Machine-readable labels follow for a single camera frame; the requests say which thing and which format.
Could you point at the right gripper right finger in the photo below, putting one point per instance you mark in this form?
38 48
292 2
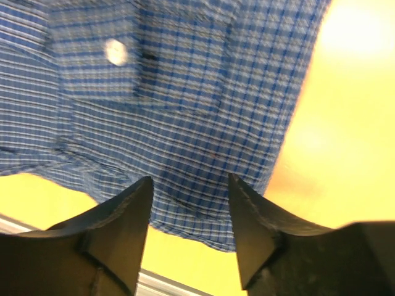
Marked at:
280 253

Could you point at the blue checkered long sleeve shirt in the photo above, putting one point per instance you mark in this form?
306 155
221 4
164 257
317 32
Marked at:
97 94

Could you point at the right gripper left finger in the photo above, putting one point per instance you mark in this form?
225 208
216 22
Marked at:
98 252

